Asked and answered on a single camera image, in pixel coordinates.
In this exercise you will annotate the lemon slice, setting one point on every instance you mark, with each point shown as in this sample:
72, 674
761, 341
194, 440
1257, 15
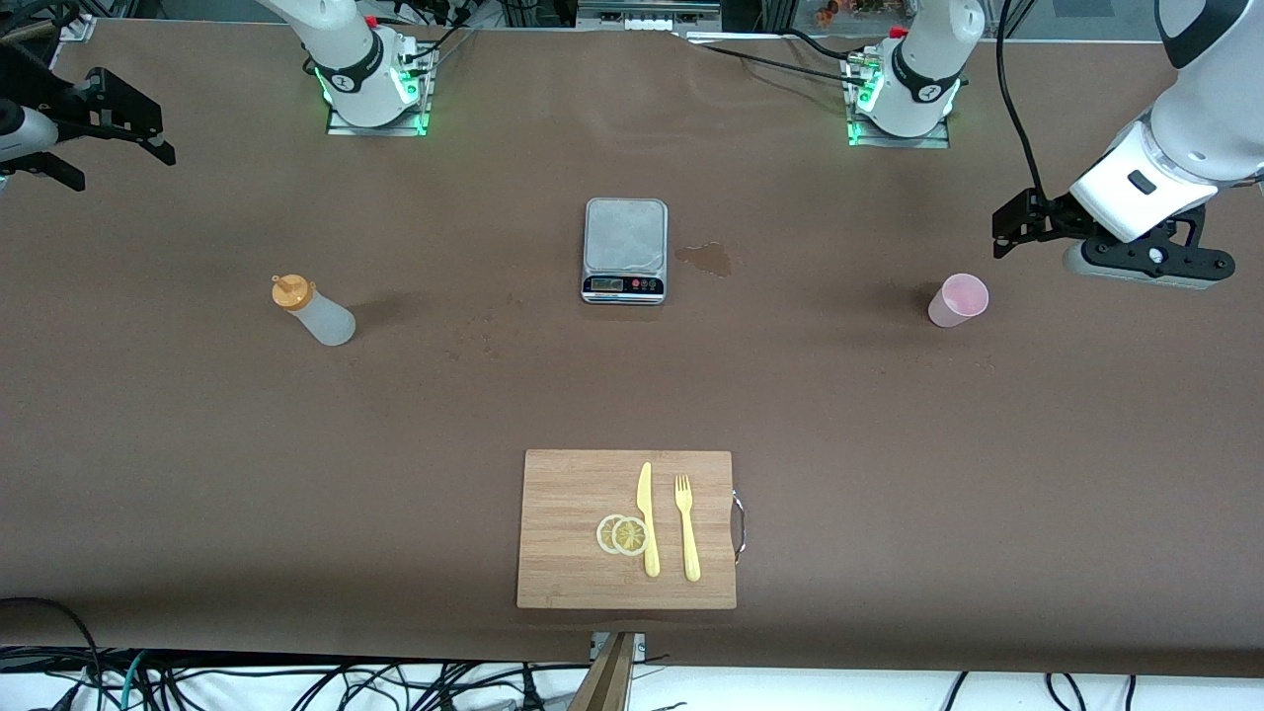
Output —
630, 536
603, 534

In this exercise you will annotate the yellow plastic knife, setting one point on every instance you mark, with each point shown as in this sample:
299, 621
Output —
649, 533

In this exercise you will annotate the aluminium frame corner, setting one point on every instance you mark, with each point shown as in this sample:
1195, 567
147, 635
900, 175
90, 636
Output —
77, 28

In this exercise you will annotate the grey power strip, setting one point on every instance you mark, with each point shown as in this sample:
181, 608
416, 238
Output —
647, 20

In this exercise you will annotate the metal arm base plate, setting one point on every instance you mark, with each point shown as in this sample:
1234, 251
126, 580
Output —
899, 143
375, 130

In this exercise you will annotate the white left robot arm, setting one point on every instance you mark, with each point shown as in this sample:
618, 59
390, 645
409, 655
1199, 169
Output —
928, 59

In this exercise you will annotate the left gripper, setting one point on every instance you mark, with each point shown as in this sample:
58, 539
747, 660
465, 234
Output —
1053, 216

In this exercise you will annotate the wooden beam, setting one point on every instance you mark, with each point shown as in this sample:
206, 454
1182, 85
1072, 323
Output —
607, 681

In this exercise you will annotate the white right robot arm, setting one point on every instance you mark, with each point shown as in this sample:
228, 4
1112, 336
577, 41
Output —
346, 49

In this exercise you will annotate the translucent sauce bottle orange cap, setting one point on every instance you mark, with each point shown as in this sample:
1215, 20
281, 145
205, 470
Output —
321, 318

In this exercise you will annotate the pink plastic cup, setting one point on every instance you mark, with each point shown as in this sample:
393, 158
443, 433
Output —
956, 301

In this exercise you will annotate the small metal bracket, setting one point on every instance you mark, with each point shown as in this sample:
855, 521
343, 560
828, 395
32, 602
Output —
640, 644

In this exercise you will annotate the brown table cover sheet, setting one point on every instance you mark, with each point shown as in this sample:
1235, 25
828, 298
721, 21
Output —
296, 444

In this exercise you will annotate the silver digital kitchen scale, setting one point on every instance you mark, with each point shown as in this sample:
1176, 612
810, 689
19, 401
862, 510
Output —
625, 237

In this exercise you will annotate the yellow plastic fork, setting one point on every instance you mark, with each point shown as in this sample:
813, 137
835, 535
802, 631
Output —
689, 538

